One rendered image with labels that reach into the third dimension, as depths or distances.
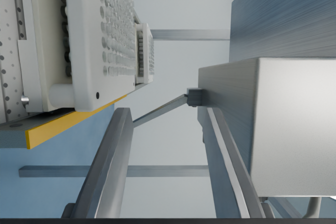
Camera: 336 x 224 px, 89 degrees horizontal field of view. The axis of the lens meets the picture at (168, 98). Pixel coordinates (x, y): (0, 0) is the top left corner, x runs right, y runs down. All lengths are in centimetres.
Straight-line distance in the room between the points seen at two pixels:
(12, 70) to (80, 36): 7
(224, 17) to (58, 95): 414
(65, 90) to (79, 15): 8
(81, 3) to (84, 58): 5
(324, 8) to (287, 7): 10
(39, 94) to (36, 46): 5
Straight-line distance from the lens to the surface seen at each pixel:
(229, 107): 17
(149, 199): 383
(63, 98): 21
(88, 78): 19
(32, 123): 20
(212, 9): 429
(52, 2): 25
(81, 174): 150
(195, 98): 30
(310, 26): 42
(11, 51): 23
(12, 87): 22
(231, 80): 17
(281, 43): 48
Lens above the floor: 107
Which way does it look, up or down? level
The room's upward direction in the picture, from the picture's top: 90 degrees clockwise
